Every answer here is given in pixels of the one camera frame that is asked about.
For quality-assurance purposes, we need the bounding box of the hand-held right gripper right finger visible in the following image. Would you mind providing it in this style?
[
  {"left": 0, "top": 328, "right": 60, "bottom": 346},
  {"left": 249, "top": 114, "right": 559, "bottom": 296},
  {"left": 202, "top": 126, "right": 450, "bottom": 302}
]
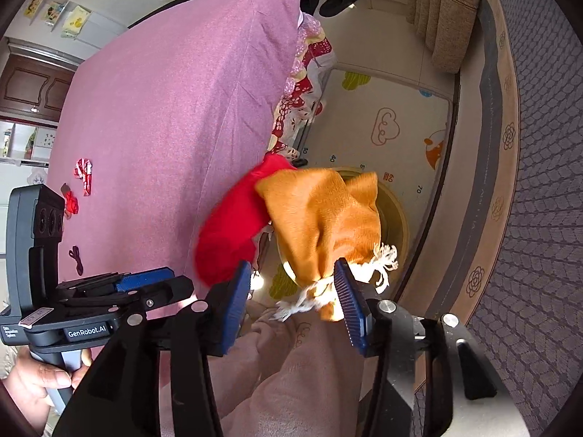
[{"left": 333, "top": 257, "right": 520, "bottom": 437}]

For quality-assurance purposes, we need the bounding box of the dark hair tie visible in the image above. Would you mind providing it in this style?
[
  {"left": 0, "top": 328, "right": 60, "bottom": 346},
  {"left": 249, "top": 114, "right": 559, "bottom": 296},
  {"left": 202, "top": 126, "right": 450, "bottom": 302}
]
[{"left": 68, "top": 246, "right": 85, "bottom": 276}]

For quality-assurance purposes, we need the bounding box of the red cloth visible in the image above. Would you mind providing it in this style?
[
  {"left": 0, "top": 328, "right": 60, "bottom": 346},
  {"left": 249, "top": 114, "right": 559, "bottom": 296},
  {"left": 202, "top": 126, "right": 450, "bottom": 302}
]
[{"left": 193, "top": 154, "right": 299, "bottom": 283}]

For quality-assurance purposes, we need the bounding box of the pink bed sheet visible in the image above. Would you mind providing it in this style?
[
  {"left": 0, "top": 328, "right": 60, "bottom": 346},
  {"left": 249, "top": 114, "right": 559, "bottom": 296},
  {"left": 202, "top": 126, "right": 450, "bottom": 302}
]
[{"left": 48, "top": 0, "right": 304, "bottom": 322}]

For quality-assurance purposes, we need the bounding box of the white fridge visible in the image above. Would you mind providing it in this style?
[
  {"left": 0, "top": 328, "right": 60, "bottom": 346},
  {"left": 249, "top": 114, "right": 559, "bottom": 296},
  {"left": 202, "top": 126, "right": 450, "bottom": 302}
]
[{"left": 0, "top": 119, "right": 58, "bottom": 183}]

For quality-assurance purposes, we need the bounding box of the red floral quilt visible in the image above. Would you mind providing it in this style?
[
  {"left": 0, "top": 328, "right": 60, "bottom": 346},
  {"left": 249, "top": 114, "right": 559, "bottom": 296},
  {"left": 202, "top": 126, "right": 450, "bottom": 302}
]
[{"left": 264, "top": 11, "right": 338, "bottom": 165}]

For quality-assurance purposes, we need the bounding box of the red and white wrapper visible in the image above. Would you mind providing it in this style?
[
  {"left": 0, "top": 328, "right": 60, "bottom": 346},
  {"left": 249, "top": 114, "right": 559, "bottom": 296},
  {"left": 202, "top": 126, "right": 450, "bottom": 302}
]
[{"left": 74, "top": 158, "right": 94, "bottom": 197}]

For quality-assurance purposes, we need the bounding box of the round golden basin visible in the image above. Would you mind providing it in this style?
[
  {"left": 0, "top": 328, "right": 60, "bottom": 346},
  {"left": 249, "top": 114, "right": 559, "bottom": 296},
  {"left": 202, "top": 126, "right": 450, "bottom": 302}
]
[{"left": 275, "top": 166, "right": 411, "bottom": 299}]

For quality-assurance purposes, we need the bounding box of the small red wrapper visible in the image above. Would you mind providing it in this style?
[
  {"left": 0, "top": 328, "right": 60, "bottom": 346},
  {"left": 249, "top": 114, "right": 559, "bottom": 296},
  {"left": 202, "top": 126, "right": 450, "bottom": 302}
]
[{"left": 61, "top": 183, "right": 80, "bottom": 219}]

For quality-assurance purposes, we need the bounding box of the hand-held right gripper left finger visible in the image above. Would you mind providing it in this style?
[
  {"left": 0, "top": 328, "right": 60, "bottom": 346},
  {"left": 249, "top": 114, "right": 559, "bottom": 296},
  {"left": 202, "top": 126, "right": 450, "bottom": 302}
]
[{"left": 52, "top": 260, "right": 253, "bottom": 437}]

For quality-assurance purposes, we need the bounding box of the person's pink pants leg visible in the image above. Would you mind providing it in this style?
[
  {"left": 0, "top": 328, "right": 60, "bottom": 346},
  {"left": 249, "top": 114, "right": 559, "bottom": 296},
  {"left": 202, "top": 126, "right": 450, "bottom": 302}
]
[{"left": 159, "top": 310, "right": 388, "bottom": 437}]

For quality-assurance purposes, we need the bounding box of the orange plush cloth with fringe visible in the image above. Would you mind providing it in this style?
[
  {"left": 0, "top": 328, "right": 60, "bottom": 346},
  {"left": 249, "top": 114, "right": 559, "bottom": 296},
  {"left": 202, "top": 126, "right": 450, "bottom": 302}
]
[{"left": 255, "top": 168, "right": 399, "bottom": 324}]

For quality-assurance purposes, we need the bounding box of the grey patterned rug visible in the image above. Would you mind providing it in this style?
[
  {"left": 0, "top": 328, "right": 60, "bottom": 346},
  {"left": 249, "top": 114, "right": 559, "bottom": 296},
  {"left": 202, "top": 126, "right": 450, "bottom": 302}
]
[{"left": 428, "top": 0, "right": 583, "bottom": 437}]

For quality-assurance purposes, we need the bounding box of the person's left hand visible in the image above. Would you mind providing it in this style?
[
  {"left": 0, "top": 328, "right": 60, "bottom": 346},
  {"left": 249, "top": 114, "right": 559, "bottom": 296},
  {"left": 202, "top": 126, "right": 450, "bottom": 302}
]
[{"left": 0, "top": 346, "right": 94, "bottom": 433}]

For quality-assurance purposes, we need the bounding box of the brown wooden door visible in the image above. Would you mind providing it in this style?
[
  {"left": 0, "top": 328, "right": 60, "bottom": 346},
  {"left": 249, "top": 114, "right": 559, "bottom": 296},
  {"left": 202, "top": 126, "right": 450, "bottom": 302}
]
[{"left": 0, "top": 52, "right": 76, "bottom": 123}]

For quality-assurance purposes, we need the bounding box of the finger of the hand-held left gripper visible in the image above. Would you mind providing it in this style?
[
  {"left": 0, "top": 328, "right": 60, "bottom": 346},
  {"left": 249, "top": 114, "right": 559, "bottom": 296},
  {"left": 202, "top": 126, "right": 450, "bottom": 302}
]
[
  {"left": 57, "top": 268, "right": 177, "bottom": 293},
  {"left": 73, "top": 275, "right": 195, "bottom": 314}
]

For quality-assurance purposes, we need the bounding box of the cartoon print play mat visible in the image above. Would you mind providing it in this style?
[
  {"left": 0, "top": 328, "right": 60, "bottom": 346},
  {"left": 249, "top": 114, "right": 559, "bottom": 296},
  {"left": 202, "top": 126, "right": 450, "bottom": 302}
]
[{"left": 250, "top": 68, "right": 456, "bottom": 310}]

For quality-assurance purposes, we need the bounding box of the pale picture book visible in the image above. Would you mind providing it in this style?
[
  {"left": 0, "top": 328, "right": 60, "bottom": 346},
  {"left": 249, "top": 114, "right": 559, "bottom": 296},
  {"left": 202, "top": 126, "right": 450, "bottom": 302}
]
[{"left": 43, "top": 1, "right": 69, "bottom": 26}]

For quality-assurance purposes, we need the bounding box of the beige curtain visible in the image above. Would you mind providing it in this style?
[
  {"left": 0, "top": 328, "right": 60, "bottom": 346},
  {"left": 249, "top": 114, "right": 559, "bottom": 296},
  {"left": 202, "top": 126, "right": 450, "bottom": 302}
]
[{"left": 405, "top": 0, "right": 484, "bottom": 74}]

